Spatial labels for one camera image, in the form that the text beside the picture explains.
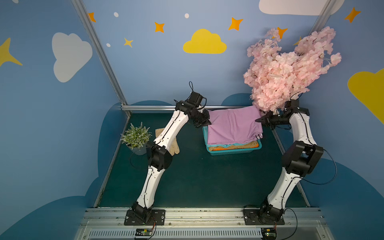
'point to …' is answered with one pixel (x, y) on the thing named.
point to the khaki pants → (254, 144)
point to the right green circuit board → (269, 233)
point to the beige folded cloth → (175, 148)
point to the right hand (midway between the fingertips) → (258, 119)
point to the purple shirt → (234, 125)
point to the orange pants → (257, 146)
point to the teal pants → (228, 145)
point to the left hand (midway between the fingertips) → (212, 120)
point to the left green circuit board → (143, 232)
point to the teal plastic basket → (228, 151)
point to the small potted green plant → (136, 139)
